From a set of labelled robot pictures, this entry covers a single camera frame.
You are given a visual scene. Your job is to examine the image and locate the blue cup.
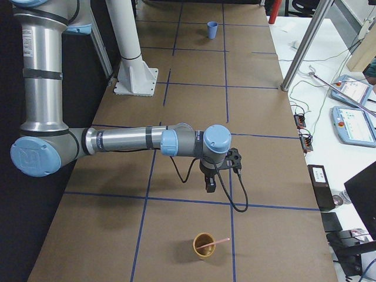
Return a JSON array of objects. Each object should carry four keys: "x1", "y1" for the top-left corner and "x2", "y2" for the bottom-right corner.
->
[{"x1": 207, "y1": 21, "x2": 218, "y2": 39}]

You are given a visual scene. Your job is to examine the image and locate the black camera cable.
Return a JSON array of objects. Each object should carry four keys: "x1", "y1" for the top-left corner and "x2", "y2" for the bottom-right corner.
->
[{"x1": 170, "y1": 155, "x2": 249, "y2": 213}]

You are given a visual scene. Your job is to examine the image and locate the far blue teach pendant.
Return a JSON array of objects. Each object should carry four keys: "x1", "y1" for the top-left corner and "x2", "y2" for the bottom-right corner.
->
[{"x1": 333, "y1": 75, "x2": 373, "y2": 106}]

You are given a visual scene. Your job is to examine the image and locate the brown paper table cover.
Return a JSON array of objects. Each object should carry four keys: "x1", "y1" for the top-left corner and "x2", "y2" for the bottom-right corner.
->
[{"x1": 29, "y1": 1, "x2": 337, "y2": 281}]

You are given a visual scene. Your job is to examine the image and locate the aluminium frame post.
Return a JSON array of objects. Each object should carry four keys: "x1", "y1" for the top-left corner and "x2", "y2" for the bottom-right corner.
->
[{"x1": 281, "y1": 0, "x2": 333, "y2": 92}]

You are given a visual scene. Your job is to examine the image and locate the near blue teach pendant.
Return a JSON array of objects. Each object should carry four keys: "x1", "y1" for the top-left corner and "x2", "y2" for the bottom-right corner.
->
[{"x1": 330, "y1": 106, "x2": 375, "y2": 147}]

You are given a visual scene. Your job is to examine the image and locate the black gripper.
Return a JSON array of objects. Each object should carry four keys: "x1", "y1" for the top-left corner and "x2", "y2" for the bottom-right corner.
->
[{"x1": 200, "y1": 160, "x2": 224, "y2": 193}]

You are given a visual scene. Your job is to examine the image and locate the red cylinder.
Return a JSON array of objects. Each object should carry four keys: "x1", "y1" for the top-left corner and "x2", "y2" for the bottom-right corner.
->
[{"x1": 268, "y1": 0, "x2": 282, "y2": 25}]

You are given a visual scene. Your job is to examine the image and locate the orange connector block one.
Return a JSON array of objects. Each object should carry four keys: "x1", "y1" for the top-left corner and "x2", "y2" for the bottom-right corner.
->
[{"x1": 294, "y1": 113, "x2": 306, "y2": 129}]

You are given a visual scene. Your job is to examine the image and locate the black monitor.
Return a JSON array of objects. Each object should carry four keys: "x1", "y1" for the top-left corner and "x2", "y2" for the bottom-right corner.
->
[{"x1": 344, "y1": 166, "x2": 375, "y2": 255}]

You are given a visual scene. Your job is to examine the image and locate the metal reacher grabber tool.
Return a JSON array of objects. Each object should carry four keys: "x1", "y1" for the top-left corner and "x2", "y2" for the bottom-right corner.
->
[{"x1": 308, "y1": 68, "x2": 375, "y2": 117}]

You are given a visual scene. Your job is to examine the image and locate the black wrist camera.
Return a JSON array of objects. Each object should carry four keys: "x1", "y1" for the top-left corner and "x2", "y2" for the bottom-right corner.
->
[{"x1": 226, "y1": 147, "x2": 242, "y2": 175}]

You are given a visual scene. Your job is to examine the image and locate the blue teach pendant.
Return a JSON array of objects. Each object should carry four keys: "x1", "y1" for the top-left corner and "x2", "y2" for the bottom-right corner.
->
[
  {"x1": 333, "y1": 75, "x2": 373, "y2": 106},
  {"x1": 330, "y1": 106, "x2": 375, "y2": 147}
]

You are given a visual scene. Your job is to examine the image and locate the white mounting post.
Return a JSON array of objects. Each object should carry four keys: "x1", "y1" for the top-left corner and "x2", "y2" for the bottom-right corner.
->
[{"x1": 106, "y1": 0, "x2": 159, "y2": 96}]

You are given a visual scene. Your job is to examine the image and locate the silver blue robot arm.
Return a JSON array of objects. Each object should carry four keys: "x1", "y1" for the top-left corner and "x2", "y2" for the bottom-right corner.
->
[{"x1": 10, "y1": 1, "x2": 238, "y2": 193}]

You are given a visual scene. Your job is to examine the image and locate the black box with label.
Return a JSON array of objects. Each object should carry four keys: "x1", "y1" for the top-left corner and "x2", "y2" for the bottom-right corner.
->
[{"x1": 307, "y1": 164, "x2": 335, "y2": 212}]

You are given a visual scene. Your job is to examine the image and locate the orange connector block two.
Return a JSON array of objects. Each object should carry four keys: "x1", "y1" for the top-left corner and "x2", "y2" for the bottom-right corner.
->
[{"x1": 299, "y1": 133, "x2": 313, "y2": 153}]

